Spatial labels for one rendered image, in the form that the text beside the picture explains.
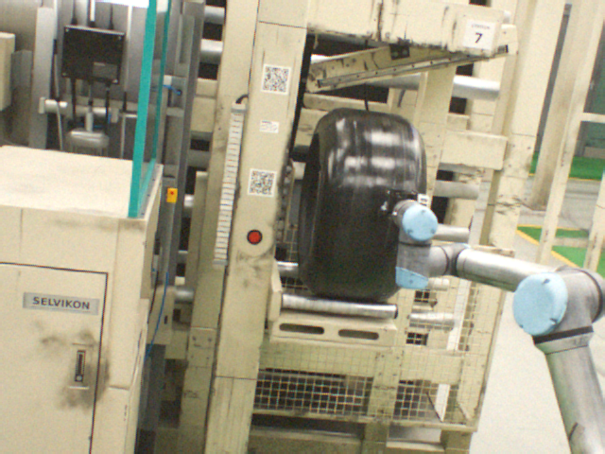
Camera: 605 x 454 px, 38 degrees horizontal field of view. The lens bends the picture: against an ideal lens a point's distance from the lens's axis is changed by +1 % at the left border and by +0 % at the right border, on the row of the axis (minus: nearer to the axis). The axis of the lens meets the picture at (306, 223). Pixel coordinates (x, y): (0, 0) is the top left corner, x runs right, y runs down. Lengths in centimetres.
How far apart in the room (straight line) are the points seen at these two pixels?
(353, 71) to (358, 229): 69
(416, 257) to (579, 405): 51
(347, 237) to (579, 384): 83
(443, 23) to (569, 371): 133
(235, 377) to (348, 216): 65
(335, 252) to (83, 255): 78
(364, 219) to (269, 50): 52
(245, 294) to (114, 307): 77
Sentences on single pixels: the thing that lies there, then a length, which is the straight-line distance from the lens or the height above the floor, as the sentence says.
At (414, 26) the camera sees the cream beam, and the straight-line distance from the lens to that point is 272.
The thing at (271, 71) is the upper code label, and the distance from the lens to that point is 241.
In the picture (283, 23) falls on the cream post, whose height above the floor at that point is 166.
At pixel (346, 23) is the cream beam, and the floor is 168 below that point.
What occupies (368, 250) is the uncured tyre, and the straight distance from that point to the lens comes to 234.
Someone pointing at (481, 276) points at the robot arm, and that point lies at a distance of 203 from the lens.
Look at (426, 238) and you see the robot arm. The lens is 198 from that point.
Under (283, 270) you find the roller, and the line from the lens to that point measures 275.
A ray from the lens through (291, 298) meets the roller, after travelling 249.
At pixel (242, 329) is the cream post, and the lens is 259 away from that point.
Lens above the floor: 175
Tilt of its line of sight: 15 degrees down
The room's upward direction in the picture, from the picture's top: 9 degrees clockwise
